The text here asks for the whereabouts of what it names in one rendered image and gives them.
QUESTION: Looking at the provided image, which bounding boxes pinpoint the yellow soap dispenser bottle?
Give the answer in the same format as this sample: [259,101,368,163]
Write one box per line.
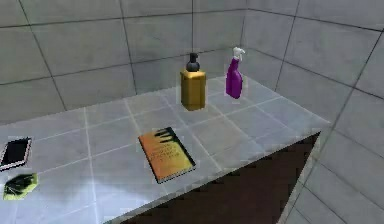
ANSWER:
[180,52,207,112]

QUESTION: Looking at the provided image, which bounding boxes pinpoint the grey tiled counter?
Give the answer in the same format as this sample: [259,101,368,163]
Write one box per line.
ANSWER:
[0,75,332,224]

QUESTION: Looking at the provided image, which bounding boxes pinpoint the orange book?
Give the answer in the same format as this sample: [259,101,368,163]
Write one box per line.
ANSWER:
[138,126,197,185]

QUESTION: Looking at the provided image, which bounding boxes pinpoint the purple spray bottle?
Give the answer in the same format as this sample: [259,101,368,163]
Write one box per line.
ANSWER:
[225,46,246,100]

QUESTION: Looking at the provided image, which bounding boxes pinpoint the black phone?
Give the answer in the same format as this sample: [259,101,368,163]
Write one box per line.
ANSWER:
[0,136,33,172]

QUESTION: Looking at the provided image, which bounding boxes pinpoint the green sponge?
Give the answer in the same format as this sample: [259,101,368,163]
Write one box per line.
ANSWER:
[2,172,39,201]

